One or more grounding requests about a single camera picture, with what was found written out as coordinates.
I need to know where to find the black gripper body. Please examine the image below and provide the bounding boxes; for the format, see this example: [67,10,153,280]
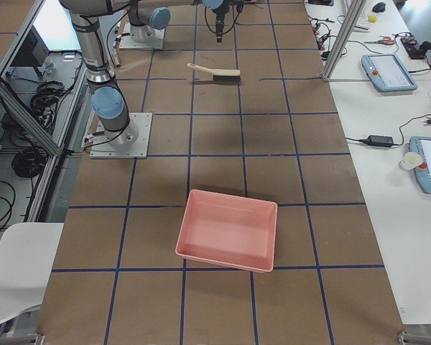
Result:
[210,3,244,35]

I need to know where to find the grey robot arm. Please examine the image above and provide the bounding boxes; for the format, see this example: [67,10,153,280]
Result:
[60,1,244,146]
[128,1,171,43]

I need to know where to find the black computer mouse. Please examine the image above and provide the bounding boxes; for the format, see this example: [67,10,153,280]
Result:
[371,1,386,13]

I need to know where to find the far blue teach pendant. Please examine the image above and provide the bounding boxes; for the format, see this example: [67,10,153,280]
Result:
[361,54,418,93]

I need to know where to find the blue teach pendant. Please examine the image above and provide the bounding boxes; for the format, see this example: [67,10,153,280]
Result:
[409,136,431,194]
[361,54,418,93]

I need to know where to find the black power adapter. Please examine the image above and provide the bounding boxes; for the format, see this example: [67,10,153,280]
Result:
[366,135,394,147]

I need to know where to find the pink plastic tray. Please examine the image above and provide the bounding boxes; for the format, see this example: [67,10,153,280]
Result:
[175,189,278,273]

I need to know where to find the paper cup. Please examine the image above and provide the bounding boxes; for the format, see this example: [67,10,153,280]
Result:
[398,151,423,171]

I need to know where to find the near blue teach pendant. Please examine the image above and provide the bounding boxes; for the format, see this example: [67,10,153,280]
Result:
[409,136,431,194]

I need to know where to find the white chair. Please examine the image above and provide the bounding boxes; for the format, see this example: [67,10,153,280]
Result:
[0,222,64,324]

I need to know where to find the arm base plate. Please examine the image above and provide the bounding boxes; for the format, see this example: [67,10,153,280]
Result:
[89,113,153,159]
[119,22,165,50]

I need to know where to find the aluminium frame post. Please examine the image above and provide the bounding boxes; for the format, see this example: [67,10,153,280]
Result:
[323,0,366,82]

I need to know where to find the orange handled scissors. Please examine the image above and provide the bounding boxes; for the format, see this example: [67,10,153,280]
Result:
[363,36,396,46]

